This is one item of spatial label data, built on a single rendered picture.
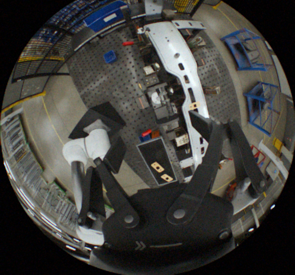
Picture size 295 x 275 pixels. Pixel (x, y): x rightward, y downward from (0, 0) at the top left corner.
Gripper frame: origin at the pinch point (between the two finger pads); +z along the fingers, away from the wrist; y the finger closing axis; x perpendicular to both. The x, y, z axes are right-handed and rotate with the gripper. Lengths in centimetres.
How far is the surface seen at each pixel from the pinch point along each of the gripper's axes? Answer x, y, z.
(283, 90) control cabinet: -102, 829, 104
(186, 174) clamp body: -67, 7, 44
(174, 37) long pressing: 38, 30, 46
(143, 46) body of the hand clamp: 34, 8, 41
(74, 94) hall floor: 70, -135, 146
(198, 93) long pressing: -4, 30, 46
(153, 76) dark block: 12.6, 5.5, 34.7
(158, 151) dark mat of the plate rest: -23.2, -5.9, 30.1
